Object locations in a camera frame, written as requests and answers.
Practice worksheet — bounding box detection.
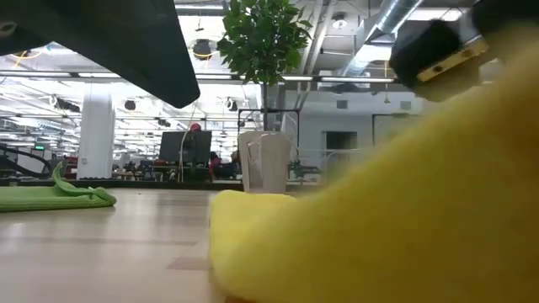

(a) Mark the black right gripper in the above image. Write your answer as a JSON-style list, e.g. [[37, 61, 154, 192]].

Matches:
[[388, 0, 539, 103]]

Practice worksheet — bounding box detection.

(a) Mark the yellow towel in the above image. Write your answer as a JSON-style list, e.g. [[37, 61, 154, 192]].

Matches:
[[208, 23, 539, 303]]

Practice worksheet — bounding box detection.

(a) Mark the green towel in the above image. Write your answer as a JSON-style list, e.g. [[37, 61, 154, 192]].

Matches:
[[0, 162, 118, 214]]

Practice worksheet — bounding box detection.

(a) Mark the white building column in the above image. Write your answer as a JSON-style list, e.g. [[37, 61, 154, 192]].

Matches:
[[77, 82, 116, 181]]

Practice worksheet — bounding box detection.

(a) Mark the black computer monitor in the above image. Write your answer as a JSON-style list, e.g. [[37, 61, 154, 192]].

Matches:
[[158, 130, 213, 165]]

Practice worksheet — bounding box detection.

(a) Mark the green leafy plant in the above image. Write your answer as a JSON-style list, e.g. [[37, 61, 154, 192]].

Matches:
[[216, 0, 313, 131]]

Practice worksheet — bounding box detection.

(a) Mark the white plant pot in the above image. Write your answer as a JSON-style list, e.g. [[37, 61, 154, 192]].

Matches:
[[237, 130, 293, 194]]

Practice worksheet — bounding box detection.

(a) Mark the silver ventilation duct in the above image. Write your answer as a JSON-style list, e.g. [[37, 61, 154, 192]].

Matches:
[[339, 0, 425, 77]]

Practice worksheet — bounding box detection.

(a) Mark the yellow hanging cord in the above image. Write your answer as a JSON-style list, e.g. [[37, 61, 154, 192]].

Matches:
[[382, 61, 391, 105]]

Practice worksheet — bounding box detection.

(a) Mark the black background station frame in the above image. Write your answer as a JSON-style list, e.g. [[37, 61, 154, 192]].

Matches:
[[237, 108, 301, 146], [371, 112, 424, 148]]

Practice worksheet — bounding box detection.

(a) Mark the black curved background cable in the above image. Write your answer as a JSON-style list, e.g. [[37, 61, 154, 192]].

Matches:
[[0, 142, 55, 178]]

